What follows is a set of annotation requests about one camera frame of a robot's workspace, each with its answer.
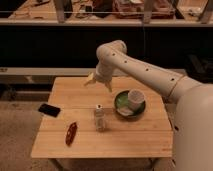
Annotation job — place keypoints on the black smartphone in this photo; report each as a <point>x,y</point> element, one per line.
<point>49,110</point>

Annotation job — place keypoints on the green plate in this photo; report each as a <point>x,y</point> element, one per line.
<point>121,106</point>

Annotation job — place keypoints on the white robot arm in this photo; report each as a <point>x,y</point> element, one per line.
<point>192,148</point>

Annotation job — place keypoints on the white paper cup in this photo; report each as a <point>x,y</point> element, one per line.
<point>135,99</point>

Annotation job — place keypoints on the wooden table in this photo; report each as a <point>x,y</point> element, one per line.
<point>149,136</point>

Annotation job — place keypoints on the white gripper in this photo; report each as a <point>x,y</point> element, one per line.
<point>103,75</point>

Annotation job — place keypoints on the clear spice shaker bottle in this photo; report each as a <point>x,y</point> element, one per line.
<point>99,118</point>

